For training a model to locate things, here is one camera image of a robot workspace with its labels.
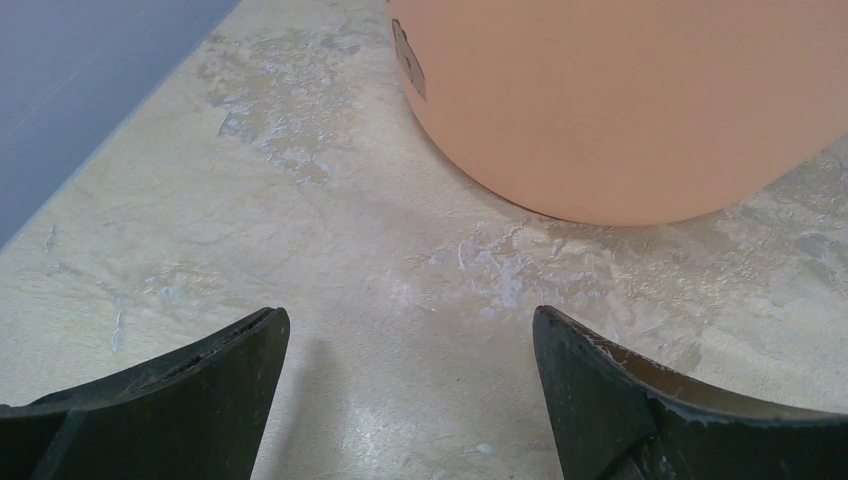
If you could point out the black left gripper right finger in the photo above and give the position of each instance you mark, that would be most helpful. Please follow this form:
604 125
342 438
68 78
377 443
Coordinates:
616 414

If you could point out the orange plastic bin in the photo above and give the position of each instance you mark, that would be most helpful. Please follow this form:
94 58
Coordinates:
625 113

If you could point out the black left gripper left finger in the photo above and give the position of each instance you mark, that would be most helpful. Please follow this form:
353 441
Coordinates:
197 412

